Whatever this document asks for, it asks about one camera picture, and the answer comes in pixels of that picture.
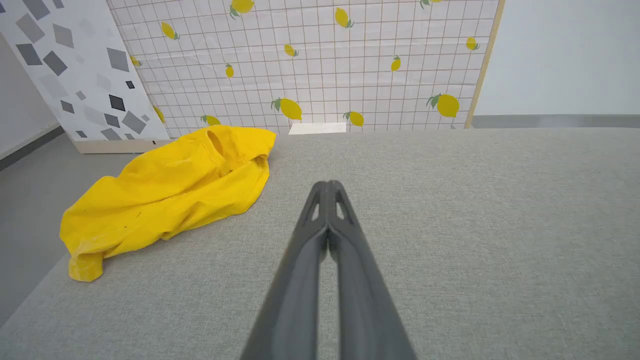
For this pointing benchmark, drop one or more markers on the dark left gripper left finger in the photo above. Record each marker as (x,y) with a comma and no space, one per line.
(295,290)

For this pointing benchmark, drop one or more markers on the grey fabric sofa cushion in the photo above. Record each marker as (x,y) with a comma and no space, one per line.
(475,250)

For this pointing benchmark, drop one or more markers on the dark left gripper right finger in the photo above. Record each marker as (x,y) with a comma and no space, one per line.
(362,300)

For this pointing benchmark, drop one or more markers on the grey terrazzo print panel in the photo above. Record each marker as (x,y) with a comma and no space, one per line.
(85,65)

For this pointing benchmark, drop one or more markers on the white rectangular box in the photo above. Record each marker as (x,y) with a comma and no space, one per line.
(317,128)

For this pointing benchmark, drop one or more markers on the yellow tiger face T-shirt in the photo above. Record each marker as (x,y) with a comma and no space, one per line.
(175,190)

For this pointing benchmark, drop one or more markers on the lemon print wood-framed panel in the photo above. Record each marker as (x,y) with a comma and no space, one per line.
(325,65)

